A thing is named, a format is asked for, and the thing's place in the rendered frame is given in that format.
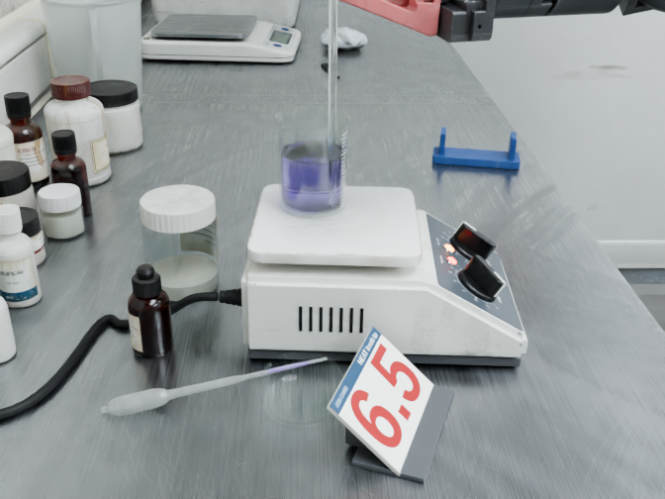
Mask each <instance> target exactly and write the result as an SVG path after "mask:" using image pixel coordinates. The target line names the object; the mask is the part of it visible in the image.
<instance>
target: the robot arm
mask: <svg viewBox="0 0 665 499"><path fill-rule="evenodd" d="M339 1H342V2H344V3H347V4H349V5H352V6H355V7H357V8H360V9H362V10H365V11H367V12H370V13H372V14H375V15H377V16H380V17H382V18H385V19H387V20H389V21H392V22H394V23H397V24H399V25H402V26H404V27H407V28H409V29H411V30H414V31H416V32H419V33H421V34H424V35H426V36H429V37H433V36H438V37H440V38H441V39H443V40H445V41H446V42H448V43H462V42H477V41H490V40H491V38H492V34H493V25H494V19H504V18H505V19H506V18H524V17H546V16H568V15H589V14H607V13H610V12H611V11H613V10H614V9H615V8H616V7H617V6H619V8H620V11H621V13H622V15H623V16H626V15H631V14H635V13H640V12H645V11H650V10H656V11H660V12H664V13H665V0H339Z"/></svg>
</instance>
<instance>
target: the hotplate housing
mask: <svg viewBox="0 0 665 499"><path fill-rule="evenodd" d="M427 214H428V213H427V212H425V211H423V210H417V215H418V222H419V228H420V235H421V242H422V248H423V258H422V261H421V262H420V263H419V264H418V265H416V266H412V267H389V266H355V265H320V264H287V263H260V262H255V261H252V260H250V259H249V258H248V257H247V260H246V264H245V268H244V271H243V275H242V279H241V288H239V289H233V290H221V291H220V294H219V301H220V303H226V304H232V305H238V306H241V307H242V327H243V344H244V345H245V346H249V347H248V357H249V358H276V357H278V356H280V355H283V354H287V353H292V352H312V353H317V354H321V355H323V356H326V357H328V358H330V359H331V360H340V361H353V359H354V358H355V356H356V354H357V352H358V351H359V349H360V347H361V345H362V343H363V342H364V340H365V338H366V336H367V334H368V333H369V331H370V329H371V328H372V327H374V328H375V329H376V330H377V331H378V332H379V333H380V334H381V335H382V336H383V337H385V338H386V339H387V340H388V341H389V342H390V343H391V344H392V345H393V346H394V347H395V348H396V349H397V350H398V351H399V352H400V353H401V354H402V355H403V356H404V357H405V358H406V359H407V360H408V361H409V362H410V363H433V364H465V365H496V366H520V365H521V356H522V353H526V349H527V339H526V335H525V332H524V330H523V331H520V330H518V329H516V328H514V327H513V326H511V325H509V324H507V323H505V322H504V321H502V320H500V319H498V318H496V317H495V316H493V315H491V314H489V313H487V312H486V311H484V310H482V309H480V308H478V307H476V306H475V305H473V304H471V303H469V302H467V301H466V300H464V299H462V298H460V297H458V296H457V295H455V294H453V293H451V292H449V291H448V290H446V289H444V288H442V287H441V286H440V285H438V283H437V278H436V272H435V267H434V261H433V255H432V249H431V243H430V238H429V232H428V221H427ZM522 329H523V324H522Z"/></svg>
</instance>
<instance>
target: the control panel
mask: <svg viewBox="0 0 665 499"><path fill-rule="evenodd" d="M427 226H428V232H429V238H430V243H431V249H432V255H433V261H434V267H435V272H436V278H437V283H438V285H440V286H441V287H442V288H444V289H446V290H448V291H449V292H451V293H453V294H455V295H457V296H458V297H460V298H462V299H464V300H466V301H467V302H469V303H471V304H473V305H475V306H476V307H478V308H480V309H482V310H484V311H486V312H487V313H489V314H491V315H493V316H495V317H496V318H498V319H500V320H502V321H504V322H505V323H507V324H509V325H511V326H513V327H514V328H516V329H518V330H520V331H523V327H522V323H521V320H520V317H519V314H518V311H517V308H516V305H515V302H514V299H513V296H512V293H511V290H510V287H509V284H508V281H507V278H506V275H505V272H504V270H503V267H502V264H501V261H500V258H499V255H498V254H497V253H495V252H492V253H491V254H490V255H489V257H488V258H487V259H486V262H487V263H488V264H489V265H490V266H491V267H492V268H493V269H494V270H495V271H496V272H497V273H498V274H499V275H500V276H501V277H502V278H503V279H504V281H505V282H506V284H507V285H506V286H505V287H504V288H503V289H502V291H501V292H500V293H499V294H498V295H497V298H496V299H495V300H494V301H493V302H488V301H484V300H482V299H480V298H478V297H477V296H475V295H474V294H472V293H471V292H470V291H469V290H468V289H466V288H465V287H464V285H463V284H462V283H461V282H460V280H459V278H458V273H459V271H460V270H462V269H465V267H466V265H467V264H468V263H469V262H470V260H469V259H467V258H465V257H464V256H463V255H461V254H460V253H459V252H458V251H457V250H456V249H455V248H453V249H454V251H450V250H449V249H447V248H446V247H445V245H450V246H452V247H453V245H452V244H451V242H450V239H451V238H452V236H453V235H454V232H455V231H456V230H454V229H453V228H451V227H449V226H447V225H446V224H444V223H442V222H441V221H440V220H438V219H436V218H434V217H433V216H431V215H429V214H427ZM449 256H451V257H453V258H454V259H455V260H456V264H454V263H452V262H450V261H449V260H448V257H449Z"/></svg>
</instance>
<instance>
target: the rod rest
mask: <svg viewBox="0 0 665 499"><path fill-rule="evenodd" d="M516 135H517V133H516V132H511V136H510V144H509V151H500V150H473V149H458V148H446V147H445V136H446V127H442V128H441V133H440V143H439V147H434V148H433V154H432V163H434V164H447V165H461V166H474V167H488V168H501V169H515V170H518V169H520V164H521V160H520V154H519V153H518V152H516V146H517V138H516Z"/></svg>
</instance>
